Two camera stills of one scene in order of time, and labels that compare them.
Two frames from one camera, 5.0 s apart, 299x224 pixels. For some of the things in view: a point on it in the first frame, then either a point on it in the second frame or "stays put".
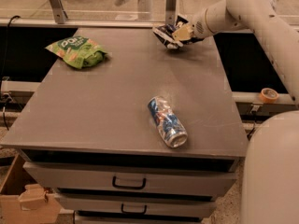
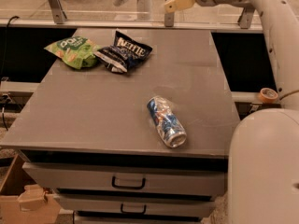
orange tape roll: [268, 95] stays put
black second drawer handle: [133, 213] stays put
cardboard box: [24, 201] stays put
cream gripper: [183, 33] to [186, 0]
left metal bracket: [60, 13] stays put
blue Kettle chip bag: [164, 32] to [124, 52]
